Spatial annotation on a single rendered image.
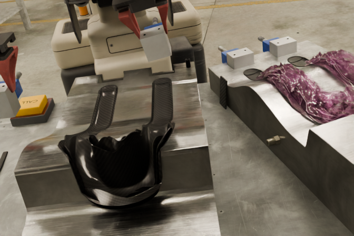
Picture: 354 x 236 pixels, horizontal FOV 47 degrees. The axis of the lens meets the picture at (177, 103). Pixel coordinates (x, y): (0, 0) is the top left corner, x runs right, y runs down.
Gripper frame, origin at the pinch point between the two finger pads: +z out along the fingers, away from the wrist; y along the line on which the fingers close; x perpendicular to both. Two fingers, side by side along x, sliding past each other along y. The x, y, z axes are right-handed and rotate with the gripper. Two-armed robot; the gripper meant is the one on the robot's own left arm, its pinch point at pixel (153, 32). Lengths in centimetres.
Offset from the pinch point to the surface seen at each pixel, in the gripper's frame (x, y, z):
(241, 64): 1.2, 16.0, 13.8
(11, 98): -13.5, -26.3, -1.9
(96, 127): -19.1, -12.3, 5.1
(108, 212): -38.6, -8.5, 4.7
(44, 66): 224, -128, 113
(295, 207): -37.1, 16.4, 14.6
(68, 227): -40.3, -13.6, 3.8
